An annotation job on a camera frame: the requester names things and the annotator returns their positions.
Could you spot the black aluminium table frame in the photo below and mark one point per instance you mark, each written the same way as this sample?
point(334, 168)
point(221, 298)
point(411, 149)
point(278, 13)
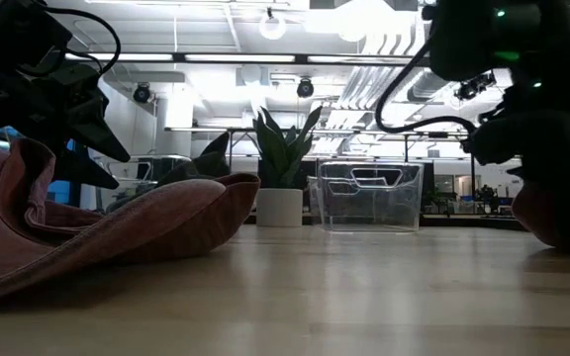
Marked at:
point(463, 221)

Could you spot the dark grey baseball cap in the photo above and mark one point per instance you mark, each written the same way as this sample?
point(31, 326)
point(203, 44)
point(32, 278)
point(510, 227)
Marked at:
point(186, 174)
point(217, 153)

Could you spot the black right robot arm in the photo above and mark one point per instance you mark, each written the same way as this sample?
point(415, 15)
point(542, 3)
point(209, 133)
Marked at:
point(483, 39)

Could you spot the clear plastic bin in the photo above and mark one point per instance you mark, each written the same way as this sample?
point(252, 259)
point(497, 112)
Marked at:
point(369, 207)

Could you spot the black ceiling spotlight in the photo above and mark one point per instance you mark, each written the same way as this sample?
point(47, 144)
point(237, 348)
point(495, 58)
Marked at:
point(142, 94)
point(305, 89)

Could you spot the white plant pot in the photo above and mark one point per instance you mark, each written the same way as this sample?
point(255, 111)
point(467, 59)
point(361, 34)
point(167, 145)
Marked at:
point(279, 207)

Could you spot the maroon baseball cap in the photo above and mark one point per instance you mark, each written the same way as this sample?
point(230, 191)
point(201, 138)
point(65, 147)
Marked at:
point(532, 217)
point(117, 232)

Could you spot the long ceiling light strip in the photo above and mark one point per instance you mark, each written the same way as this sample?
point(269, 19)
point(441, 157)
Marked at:
point(239, 58)

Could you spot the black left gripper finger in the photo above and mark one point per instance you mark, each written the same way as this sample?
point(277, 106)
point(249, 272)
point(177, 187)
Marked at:
point(84, 170)
point(99, 131)

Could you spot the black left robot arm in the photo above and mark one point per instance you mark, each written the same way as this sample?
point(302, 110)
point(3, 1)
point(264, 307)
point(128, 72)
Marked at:
point(13, 34)

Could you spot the green leafy plant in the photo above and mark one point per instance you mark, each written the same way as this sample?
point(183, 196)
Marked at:
point(280, 153)

